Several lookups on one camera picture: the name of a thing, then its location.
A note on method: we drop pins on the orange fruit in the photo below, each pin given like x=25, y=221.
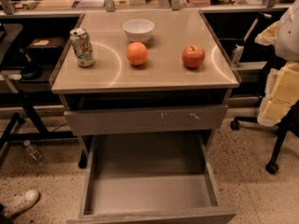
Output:
x=137, y=53

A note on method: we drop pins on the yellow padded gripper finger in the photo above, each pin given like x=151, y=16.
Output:
x=281, y=93

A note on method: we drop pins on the green soda can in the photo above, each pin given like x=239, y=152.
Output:
x=82, y=47

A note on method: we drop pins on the white sneaker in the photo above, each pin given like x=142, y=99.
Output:
x=20, y=203

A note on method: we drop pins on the white bowl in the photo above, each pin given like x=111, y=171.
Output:
x=138, y=30

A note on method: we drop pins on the dark box with label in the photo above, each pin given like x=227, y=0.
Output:
x=47, y=43

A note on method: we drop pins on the red apple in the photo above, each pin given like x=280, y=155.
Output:
x=193, y=56

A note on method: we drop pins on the plastic water bottle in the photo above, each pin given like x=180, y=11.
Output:
x=33, y=151

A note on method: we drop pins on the open middle drawer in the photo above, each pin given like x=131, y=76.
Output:
x=150, y=178

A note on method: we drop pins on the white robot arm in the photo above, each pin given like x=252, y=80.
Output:
x=283, y=35

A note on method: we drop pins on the closed top drawer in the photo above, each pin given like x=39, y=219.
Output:
x=146, y=120

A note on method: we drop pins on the black office chair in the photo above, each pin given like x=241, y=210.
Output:
x=290, y=123

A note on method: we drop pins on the white handheld tool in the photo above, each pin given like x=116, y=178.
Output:
x=240, y=44

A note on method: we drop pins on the black round object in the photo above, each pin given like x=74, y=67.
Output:
x=32, y=69

